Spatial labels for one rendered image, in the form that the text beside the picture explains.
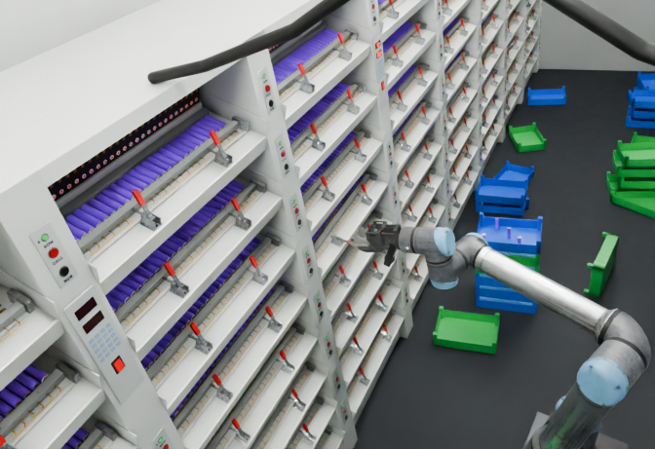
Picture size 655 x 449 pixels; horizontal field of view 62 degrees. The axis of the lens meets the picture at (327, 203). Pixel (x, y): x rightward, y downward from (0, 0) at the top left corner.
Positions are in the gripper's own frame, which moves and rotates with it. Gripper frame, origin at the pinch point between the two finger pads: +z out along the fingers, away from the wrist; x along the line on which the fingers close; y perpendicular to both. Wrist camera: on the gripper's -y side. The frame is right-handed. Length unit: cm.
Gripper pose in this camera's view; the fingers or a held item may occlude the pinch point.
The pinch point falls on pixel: (353, 242)
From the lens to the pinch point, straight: 196.5
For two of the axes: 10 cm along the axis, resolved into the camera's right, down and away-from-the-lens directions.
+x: -4.6, 5.6, -6.9
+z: -8.4, 0.0, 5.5
